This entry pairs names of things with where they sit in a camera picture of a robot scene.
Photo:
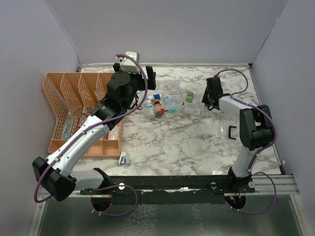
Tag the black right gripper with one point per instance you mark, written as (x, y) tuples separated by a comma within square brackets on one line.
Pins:
[(205, 99)]

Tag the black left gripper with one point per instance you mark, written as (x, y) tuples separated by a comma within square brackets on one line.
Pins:
[(151, 75)]

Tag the clear plastic tray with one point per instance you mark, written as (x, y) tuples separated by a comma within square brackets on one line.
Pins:
[(198, 92)]

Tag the small green packet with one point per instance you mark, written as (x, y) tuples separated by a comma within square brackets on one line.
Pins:
[(189, 97)]

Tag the teal white dressing packet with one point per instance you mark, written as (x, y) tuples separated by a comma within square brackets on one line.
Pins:
[(191, 111)]

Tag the cotton swab pack teal header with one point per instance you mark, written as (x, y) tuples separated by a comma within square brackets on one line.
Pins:
[(173, 109)]

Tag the small items pack teal header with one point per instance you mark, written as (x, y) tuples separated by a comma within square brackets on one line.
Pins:
[(170, 100)]

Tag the clear plastic medicine box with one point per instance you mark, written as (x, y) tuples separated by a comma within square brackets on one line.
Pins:
[(164, 90)]

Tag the brown bottle orange cap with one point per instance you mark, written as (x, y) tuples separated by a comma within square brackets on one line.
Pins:
[(157, 108)]

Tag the white disinfectant bottle green label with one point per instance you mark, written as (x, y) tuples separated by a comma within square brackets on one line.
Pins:
[(149, 109)]

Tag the white gauze pouch blue print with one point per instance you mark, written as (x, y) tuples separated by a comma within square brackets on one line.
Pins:
[(114, 133)]

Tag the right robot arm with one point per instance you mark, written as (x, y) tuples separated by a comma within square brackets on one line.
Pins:
[(256, 128)]

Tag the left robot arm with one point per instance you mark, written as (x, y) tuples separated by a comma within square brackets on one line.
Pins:
[(55, 172)]

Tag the medicine box in organizer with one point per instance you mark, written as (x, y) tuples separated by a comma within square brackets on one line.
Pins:
[(82, 120)]

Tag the orange plastic file organizer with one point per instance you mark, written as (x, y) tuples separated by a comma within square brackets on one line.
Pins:
[(77, 93)]

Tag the blue item in organizer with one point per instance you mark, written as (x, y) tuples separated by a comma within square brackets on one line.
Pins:
[(67, 127)]

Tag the white teal thermometer case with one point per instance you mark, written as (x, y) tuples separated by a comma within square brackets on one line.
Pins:
[(124, 158)]

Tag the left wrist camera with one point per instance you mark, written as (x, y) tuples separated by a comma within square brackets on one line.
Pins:
[(129, 66)]

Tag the clear box lid black handle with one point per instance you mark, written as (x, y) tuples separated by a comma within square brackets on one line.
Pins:
[(229, 135)]

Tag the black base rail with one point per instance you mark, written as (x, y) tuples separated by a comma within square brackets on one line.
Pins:
[(161, 190)]

